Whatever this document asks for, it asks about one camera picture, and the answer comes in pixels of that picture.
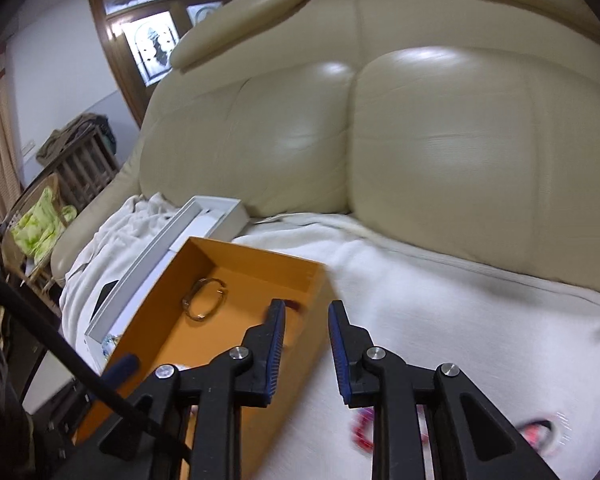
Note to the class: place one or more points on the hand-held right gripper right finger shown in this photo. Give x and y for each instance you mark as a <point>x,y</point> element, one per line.
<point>340,355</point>

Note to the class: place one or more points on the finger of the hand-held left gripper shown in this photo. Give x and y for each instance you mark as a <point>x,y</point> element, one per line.
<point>122,367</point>

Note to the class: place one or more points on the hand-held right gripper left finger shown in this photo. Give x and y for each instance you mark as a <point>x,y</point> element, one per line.
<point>275,350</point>

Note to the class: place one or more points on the gold bangle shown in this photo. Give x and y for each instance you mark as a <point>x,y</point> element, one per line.
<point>186,304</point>

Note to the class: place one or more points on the orange cardboard box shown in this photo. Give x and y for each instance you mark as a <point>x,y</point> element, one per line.
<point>220,270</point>

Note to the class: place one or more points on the silver sparkly jewelry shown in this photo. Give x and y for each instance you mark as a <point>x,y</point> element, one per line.
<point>108,342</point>

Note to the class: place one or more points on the black phone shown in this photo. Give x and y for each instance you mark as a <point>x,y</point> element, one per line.
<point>104,297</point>

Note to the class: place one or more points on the white blanket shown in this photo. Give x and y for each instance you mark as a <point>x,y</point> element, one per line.
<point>455,335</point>

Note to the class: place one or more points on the rattan chair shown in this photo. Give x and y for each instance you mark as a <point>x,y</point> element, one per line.
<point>37,275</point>

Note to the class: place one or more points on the white cardboard box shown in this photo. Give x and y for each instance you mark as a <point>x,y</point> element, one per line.
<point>230,220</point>

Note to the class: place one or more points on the green cushion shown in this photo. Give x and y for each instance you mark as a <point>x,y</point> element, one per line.
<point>40,225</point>

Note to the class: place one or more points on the wooden crib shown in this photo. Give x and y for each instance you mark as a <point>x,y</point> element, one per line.
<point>87,165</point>

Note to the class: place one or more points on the beige leather sofa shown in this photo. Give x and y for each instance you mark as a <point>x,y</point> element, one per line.
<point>430,160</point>

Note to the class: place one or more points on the pile of clothes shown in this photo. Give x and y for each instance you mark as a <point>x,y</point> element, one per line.
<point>70,132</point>

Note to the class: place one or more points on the wooden glass door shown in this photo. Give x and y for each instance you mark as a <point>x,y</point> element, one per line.
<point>150,50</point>

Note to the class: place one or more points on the white wall socket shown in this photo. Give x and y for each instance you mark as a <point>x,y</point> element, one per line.
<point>28,148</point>

